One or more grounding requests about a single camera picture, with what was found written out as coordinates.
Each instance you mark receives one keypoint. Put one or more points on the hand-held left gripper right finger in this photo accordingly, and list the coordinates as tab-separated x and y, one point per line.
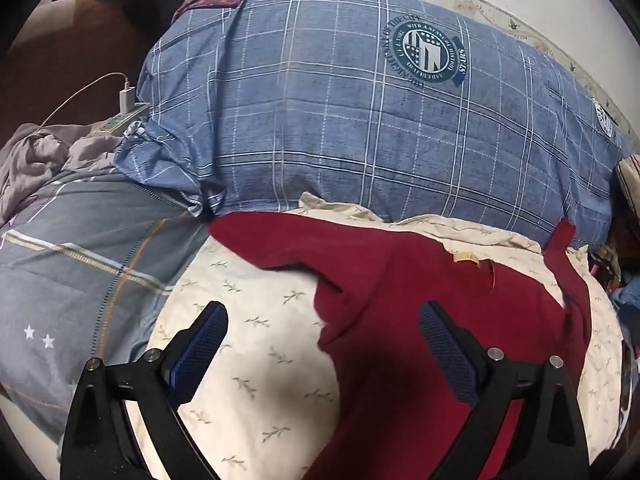
445	345

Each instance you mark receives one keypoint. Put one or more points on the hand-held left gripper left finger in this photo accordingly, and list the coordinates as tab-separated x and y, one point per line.
200	350

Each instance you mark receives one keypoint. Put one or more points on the dark red garment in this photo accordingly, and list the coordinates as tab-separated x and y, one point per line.
400	310

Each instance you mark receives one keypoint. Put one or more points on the cream leaf-print bed sheet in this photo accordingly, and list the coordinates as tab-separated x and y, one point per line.
260	285

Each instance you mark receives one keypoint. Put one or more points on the blue plaid quilt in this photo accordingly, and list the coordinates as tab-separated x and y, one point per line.
325	135

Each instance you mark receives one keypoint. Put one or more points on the white power strip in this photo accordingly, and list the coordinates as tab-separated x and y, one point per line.
117	122

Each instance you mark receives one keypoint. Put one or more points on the brown striped cushion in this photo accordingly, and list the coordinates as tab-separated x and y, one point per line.
629	180

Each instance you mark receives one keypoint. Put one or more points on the grey-pink crumpled cloth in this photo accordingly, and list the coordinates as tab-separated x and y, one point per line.
35	155

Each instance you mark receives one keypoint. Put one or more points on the white charger plug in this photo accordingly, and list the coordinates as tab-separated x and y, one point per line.
126	97

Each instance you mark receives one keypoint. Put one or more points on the brown headboard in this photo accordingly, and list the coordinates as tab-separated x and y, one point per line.
75	60

